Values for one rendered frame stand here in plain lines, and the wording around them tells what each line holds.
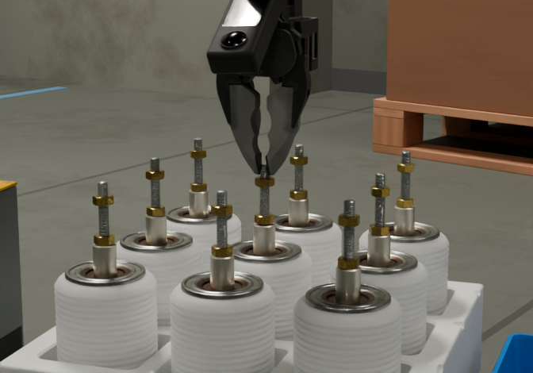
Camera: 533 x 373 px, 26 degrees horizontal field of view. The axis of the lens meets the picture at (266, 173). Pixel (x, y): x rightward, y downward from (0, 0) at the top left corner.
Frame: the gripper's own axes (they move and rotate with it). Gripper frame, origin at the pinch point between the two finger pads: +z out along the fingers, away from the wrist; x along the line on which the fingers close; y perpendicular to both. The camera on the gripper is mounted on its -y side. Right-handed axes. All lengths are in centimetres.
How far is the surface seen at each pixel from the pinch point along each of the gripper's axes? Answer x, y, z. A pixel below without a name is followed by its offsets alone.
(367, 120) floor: 45, 230, 35
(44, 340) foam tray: 18.3, -11.8, 16.5
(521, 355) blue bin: -23.8, 21.2, 24.8
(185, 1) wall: 118, 263, 3
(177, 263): 8.2, -2.5, 10.3
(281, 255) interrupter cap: -2.3, -0.9, 9.0
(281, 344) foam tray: -3.8, -5.5, 16.4
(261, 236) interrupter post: 0.0, -0.4, 7.4
